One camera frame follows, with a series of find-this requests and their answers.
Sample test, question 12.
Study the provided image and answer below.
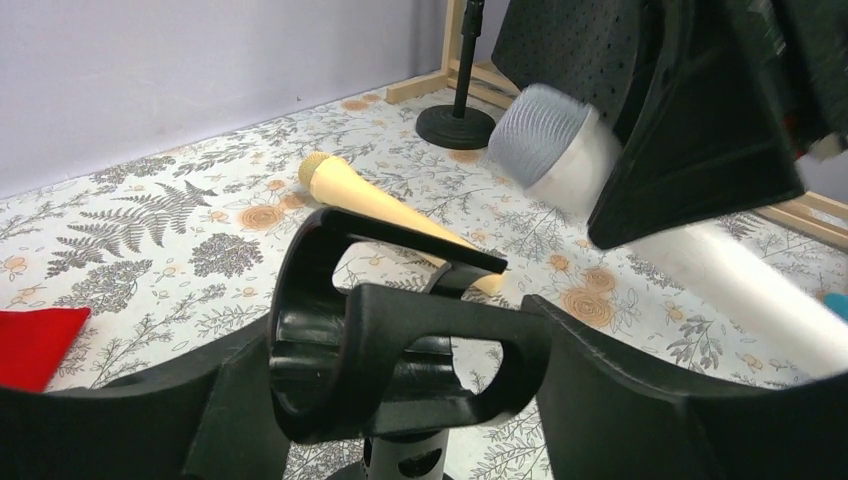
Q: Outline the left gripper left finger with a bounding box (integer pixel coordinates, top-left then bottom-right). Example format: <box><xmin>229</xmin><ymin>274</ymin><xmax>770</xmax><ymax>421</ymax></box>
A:
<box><xmin>1</xmin><ymin>319</ymin><xmax>289</xmax><ymax>479</ymax></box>

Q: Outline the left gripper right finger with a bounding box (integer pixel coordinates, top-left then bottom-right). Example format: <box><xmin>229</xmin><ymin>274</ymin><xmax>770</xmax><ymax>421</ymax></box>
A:
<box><xmin>521</xmin><ymin>295</ymin><xmax>847</xmax><ymax>479</ymax></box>

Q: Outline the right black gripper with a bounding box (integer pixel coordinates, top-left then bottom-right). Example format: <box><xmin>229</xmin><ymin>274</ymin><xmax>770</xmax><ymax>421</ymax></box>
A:
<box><xmin>588</xmin><ymin>1</ymin><xmax>847</xmax><ymax>249</ymax></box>

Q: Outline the white microphone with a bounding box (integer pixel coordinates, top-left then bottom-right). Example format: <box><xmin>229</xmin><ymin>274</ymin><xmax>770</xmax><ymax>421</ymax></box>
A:
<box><xmin>486</xmin><ymin>84</ymin><xmax>847</xmax><ymax>378</ymax></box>

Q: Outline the black mic stand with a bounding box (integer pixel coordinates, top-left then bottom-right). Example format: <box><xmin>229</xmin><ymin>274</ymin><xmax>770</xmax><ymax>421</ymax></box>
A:
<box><xmin>416</xmin><ymin>0</ymin><xmax>495</xmax><ymax>150</ymax></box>
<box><xmin>268</xmin><ymin>207</ymin><xmax>551</xmax><ymax>479</ymax></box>

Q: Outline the dark grey hanging cloth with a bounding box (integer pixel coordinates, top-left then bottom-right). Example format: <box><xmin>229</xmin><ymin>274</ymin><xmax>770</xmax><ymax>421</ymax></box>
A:
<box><xmin>492</xmin><ymin>0</ymin><xmax>664</xmax><ymax>125</ymax></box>

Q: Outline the floral table mat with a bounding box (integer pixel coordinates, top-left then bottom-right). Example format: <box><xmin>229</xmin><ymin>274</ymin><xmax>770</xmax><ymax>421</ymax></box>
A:
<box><xmin>1</xmin><ymin>94</ymin><xmax>801</xmax><ymax>388</ymax></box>

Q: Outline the red folded cloth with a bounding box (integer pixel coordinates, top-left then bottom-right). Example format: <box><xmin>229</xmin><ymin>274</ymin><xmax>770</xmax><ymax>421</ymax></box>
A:
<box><xmin>1</xmin><ymin>307</ymin><xmax>91</xmax><ymax>393</ymax></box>

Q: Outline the teal blue microphone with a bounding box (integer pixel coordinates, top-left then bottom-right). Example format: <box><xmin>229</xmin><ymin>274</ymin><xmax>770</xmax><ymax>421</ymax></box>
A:
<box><xmin>822</xmin><ymin>293</ymin><xmax>848</xmax><ymax>322</ymax></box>

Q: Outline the cream yellow microphone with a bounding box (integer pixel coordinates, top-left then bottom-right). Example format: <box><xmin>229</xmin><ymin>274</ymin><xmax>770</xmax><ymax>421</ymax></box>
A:
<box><xmin>297</xmin><ymin>151</ymin><xmax>506</xmax><ymax>297</ymax></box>

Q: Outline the wooden frame rack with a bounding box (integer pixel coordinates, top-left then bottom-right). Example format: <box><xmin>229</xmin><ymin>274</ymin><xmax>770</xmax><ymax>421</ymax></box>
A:
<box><xmin>386</xmin><ymin>1</ymin><xmax>847</xmax><ymax>249</ymax></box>

